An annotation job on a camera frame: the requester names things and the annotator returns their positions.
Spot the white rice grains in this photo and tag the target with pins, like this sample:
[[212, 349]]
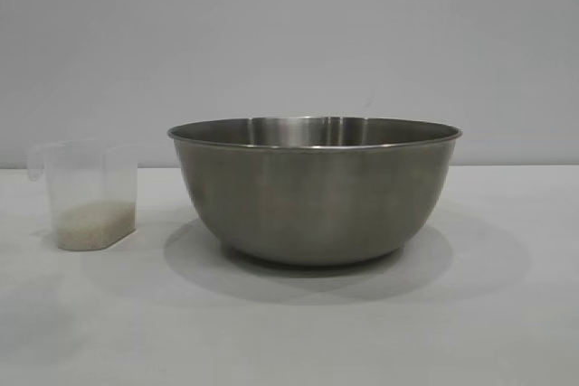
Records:
[[95, 227]]

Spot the clear plastic measuring cup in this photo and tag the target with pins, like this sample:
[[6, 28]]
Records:
[[86, 178]]

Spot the stainless steel mixing bowl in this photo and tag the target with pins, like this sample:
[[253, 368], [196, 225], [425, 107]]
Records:
[[312, 205]]

